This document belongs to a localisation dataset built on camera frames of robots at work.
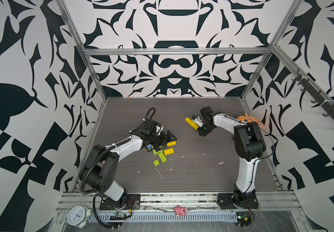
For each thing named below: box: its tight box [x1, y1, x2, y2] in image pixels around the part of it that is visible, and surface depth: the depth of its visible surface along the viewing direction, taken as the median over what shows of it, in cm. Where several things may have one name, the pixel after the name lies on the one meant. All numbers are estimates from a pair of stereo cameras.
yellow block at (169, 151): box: [163, 147, 175, 156], surface depth 93 cm
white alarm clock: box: [67, 205, 93, 229], surface depth 69 cm
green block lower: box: [157, 151, 168, 163], surface depth 91 cm
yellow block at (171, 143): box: [166, 140, 177, 147], surface depth 96 cm
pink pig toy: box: [173, 204, 188, 217], surface depth 71 cm
